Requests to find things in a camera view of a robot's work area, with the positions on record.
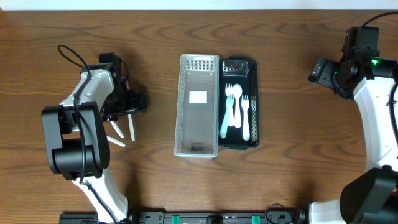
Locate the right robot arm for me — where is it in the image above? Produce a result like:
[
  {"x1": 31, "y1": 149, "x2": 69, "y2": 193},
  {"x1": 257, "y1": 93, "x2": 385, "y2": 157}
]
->
[{"x1": 308, "y1": 26, "x2": 397, "y2": 223}]

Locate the white plastic spoon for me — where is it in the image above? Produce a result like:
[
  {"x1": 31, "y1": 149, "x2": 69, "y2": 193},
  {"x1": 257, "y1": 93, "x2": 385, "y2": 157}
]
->
[
  {"x1": 110, "y1": 121, "x2": 124, "y2": 138},
  {"x1": 127, "y1": 114, "x2": 136, "y2": 142},
  {"x1": 233, "y1": 84, "x2": 243, "y2": 128},
  {"x1": 106, "y1": 136, "x2": 126, "y2": 147}
]

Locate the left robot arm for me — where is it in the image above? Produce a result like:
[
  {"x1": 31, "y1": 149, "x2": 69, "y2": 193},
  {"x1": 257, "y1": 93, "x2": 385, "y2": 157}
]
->
[{"x1": 41, "y1": 53, "x2": 147, "y2": 223}]

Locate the clear plastic mesh basket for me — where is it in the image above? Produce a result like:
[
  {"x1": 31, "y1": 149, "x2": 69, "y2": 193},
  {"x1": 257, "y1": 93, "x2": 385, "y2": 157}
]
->
[{"x1": 174, "y1": 54, "x2": 219, "y2": 158}]

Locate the white plastic fork long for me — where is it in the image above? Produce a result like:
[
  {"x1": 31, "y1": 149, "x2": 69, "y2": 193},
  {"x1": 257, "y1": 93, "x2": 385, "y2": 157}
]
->
[{"x1": 225, "y1": 83, "x2": 234, "y2": 127}]

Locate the black mounting rail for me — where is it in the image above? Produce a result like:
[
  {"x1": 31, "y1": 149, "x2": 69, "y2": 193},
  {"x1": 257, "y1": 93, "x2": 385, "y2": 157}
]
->
[{"x1": 58, "y1": 208, "x2": 312, "y2": 224}]

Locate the black plastic mesh basket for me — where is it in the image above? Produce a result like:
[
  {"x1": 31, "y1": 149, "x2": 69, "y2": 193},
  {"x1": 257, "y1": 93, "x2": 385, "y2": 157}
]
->
[{"x1": 218, "y1": 57, "x2": 260, "y2": 150}]

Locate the white plastic fork short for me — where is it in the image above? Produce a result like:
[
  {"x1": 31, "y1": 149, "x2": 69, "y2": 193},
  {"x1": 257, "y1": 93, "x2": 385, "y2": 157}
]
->
[{"x1": 241, "y1": 95, "x2": 250, "y2": 141}]

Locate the pale green plastic fork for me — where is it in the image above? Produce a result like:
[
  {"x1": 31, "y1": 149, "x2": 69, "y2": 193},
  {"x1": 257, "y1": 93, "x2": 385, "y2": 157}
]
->
[{"x1": 220, "y1": 94, "x2": 234, "y2": 139}]

